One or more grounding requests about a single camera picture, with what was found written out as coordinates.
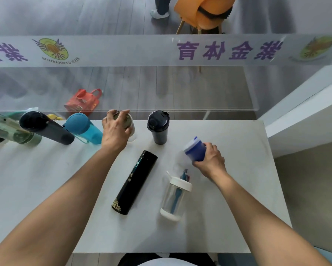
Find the person's right hand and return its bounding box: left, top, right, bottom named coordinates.
left=192, top=142, right=227, bottom=180

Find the person's left hand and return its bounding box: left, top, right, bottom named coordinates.
left=101, top=109, right=134, bottom=153

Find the clear bottle with metal lid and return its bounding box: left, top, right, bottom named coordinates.
left=113, top=112, right=137, bottom=143

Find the person's left forearm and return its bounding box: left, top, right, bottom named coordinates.
left=0, top=145, right=132, bottom=266

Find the person's right forearm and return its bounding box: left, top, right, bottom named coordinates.
left=208, top=169, right=332, bottom=266

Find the black tumbler with flip lid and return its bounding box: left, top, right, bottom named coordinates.
left=147, top=110, right=170, bottom=145

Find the blue stirrer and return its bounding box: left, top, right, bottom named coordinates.
left=170, top=169, right=189, bottom=214

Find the clear bottle with white lid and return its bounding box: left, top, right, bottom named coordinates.
left=160, top=171, right=193, bottom=222

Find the light blue water bottle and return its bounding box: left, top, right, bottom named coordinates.
left=62, top=112, right=104, bottom=145

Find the tall black thermos flask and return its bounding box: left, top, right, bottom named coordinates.
left=111, top=150, right=158, bottom=215

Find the red tote bag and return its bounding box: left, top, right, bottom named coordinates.
left=64, top=88, right=103, bottom=117

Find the glass partition panel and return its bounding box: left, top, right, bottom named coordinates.
left=0, top=33, right=332, bottom=113

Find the dark navy thermos bottle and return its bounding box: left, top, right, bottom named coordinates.
left=19, top=111, right=75, bottom=145

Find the person's black shirt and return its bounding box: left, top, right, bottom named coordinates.
left=117, top=253, right=218, bottom=266

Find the green tinted clear bottle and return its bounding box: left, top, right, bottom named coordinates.
left=0, top=110, right=42, bottom=145

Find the orange chair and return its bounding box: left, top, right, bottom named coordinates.
left=174, top=0, right=237, bottom=35

